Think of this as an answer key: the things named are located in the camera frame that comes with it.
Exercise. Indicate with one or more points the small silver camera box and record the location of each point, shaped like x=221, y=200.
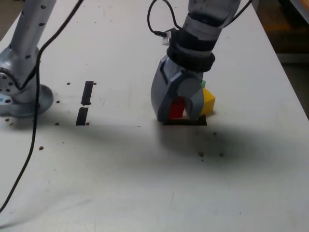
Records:
x=166, y=38

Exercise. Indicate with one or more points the black tape square outline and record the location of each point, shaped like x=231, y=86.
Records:
x=183, y=122

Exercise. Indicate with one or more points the red cube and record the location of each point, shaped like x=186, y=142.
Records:
x=176, y=108

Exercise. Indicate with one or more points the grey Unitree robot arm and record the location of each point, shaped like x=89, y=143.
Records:
x=26, y=36

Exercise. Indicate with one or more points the black tape strip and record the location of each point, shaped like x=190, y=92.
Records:
x=86, y=94

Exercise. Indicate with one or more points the green cube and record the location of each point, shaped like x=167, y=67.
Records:
x=203, y=83

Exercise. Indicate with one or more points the yellow cube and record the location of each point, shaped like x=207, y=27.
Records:
x=208, y=101

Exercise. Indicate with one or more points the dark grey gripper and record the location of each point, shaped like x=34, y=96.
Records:
x=176, y=71

